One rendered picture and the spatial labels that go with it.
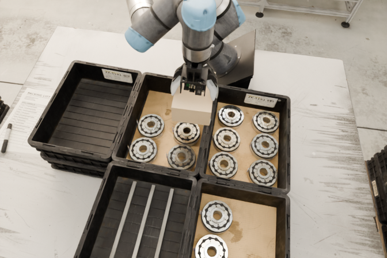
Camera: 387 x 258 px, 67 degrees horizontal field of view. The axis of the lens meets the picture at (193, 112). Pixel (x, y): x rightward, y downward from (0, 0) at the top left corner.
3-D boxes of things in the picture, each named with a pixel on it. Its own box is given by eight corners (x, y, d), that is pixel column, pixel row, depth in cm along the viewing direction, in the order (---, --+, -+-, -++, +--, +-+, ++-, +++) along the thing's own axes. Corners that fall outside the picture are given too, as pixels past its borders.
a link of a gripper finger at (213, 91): (214, 110, 90) (199, 93, 84) (216, 94, 93) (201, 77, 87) (223, 107, 88) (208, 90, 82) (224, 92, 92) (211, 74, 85)
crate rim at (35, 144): (74, 63, 123) (72, 59, 121) (143, 75, 121) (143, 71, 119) (27, 146, 102) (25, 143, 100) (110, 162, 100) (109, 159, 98)
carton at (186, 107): (179, 82, 102) (179, 67, 96) (213, 86, 102) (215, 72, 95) (171, 120, 93) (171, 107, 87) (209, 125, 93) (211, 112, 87)
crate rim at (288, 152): (215, 87, 119) (215, 83, 117) (288, 99, 117) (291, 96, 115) (197, 179, 98) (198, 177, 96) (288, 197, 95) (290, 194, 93)
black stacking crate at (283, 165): (213, 101, 127) (215, 84, 118) (281, 113, 125) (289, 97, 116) (197, 188, 106) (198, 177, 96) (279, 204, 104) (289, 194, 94)
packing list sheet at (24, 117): (23, 87, 141) (22, 86, 140) (70, 93, 140) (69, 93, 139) (-12, 148, 123) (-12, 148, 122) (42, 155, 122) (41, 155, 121)
